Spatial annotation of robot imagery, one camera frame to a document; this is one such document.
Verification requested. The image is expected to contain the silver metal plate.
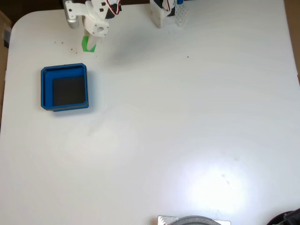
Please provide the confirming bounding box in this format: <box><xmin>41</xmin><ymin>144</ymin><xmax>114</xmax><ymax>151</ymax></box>
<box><xmin>157</xmin><ymin>215</ymin><xmax>232</xmax><ymax>225</ymax></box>

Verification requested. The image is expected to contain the blue collapsible box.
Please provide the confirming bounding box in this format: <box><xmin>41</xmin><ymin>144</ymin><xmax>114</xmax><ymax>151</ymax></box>
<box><xmin>40</xmin><ymin>62</ymin><xmax>90</xmax><ymax>113</ymax></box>

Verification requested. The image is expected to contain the black object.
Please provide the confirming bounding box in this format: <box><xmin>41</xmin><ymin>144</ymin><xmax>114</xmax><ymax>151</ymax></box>
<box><xmin>266</xmin><ymin>208</ymin><xmax>300</xmax><ymax>225</ymax></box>

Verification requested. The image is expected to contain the grey round object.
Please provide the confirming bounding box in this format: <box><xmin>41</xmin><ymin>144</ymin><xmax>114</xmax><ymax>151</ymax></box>
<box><xmin>172</xmin><ymin>215</ymin><xmax>222</xmax><ymax>225</ymax></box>

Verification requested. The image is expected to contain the silver webcam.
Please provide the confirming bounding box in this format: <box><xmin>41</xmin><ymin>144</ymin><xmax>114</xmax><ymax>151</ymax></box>
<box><xmin>65</xmin><ymin>1</ymin><xmax>80</xmax><ymax>30</ymax></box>

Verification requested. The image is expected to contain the green cube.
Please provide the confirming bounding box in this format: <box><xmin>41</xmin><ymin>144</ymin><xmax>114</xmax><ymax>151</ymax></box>
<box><xmin>82</xmin><ymin>35</ymin><xmax>98</xmax><ymax>53</ymax></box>

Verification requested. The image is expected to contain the white camera bracket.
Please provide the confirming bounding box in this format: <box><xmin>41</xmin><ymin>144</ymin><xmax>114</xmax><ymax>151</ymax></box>
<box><xmin>64</xmin><ymin>0</ymin><xmax>88</xmax><ymax>19</ymax></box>

